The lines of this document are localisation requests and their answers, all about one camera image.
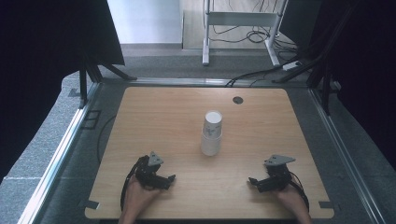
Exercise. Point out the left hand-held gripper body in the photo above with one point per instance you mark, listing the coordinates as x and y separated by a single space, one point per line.
149 174

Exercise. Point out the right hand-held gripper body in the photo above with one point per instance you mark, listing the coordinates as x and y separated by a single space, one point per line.
277 177

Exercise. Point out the dark curtain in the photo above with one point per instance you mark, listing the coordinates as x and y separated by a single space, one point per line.
46 62
370 77

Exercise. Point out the person's right hand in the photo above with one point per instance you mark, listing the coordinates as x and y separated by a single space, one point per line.
291 200

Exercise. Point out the black tripod stand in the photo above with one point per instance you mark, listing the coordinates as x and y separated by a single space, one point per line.
90 73

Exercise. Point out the person's left hand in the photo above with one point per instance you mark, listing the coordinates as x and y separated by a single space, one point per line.
138 196

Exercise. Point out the black slanted metal stand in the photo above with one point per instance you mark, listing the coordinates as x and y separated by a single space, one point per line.
323 62

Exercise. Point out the white metal stand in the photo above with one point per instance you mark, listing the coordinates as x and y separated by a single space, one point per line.
239 18

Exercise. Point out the white power strip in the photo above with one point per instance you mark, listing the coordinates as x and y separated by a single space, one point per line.
291 65

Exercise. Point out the round grey table grommet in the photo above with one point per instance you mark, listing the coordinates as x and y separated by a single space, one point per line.
237 100

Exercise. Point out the aluminium floor rail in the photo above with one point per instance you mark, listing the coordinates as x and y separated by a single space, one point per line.
59 155
186 81
345 155

